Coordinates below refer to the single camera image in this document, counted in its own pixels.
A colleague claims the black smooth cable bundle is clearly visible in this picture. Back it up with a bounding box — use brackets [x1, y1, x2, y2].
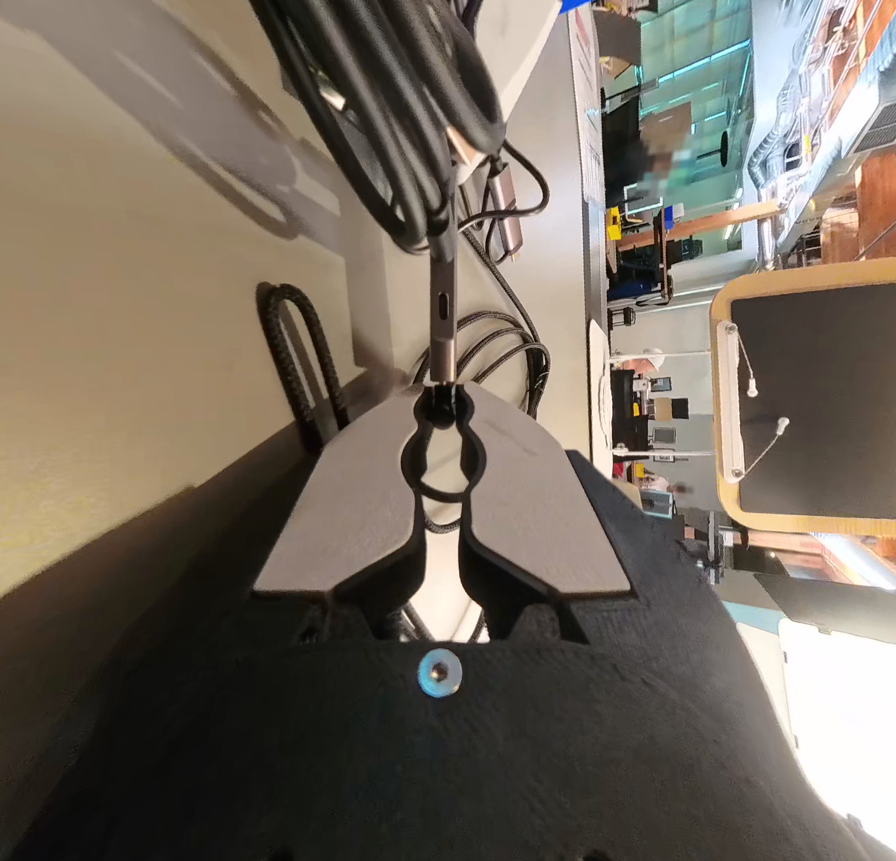
[227, 0, 550, 256]

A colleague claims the white stand with poles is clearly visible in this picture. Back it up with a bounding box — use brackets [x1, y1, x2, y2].
[587, 318, 718, 480]

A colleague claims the black braided USB-C cable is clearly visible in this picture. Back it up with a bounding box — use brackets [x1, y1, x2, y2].
[254, 227, 555, 534]

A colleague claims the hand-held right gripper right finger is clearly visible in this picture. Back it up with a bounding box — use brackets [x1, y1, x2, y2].
[454, 382, 633, 639]

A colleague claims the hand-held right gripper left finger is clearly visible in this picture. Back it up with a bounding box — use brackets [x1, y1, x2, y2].
[252, 384, 434, 639]

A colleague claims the wooden beam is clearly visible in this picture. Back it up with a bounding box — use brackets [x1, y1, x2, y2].
[616, 199, 785, 253]

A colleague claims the white light panel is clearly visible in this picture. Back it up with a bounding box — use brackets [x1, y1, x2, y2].
[752, 570, 896, 834]

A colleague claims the wood-framed black board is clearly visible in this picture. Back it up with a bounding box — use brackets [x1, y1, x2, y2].
[709, 258, 896, 539]

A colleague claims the black round pedestal stand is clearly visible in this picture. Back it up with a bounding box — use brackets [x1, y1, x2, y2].
[693, 129, 734, 172]

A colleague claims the laminated instruction sheet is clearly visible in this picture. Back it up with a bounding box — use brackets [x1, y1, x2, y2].
[568, 3, 607, 207]

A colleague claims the grey USB adapter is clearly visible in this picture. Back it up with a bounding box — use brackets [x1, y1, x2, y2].
[485, 164, 527, 261]

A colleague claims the grey slim USB hub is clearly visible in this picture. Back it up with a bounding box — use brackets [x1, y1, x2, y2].
[427, 234, 464, 347]

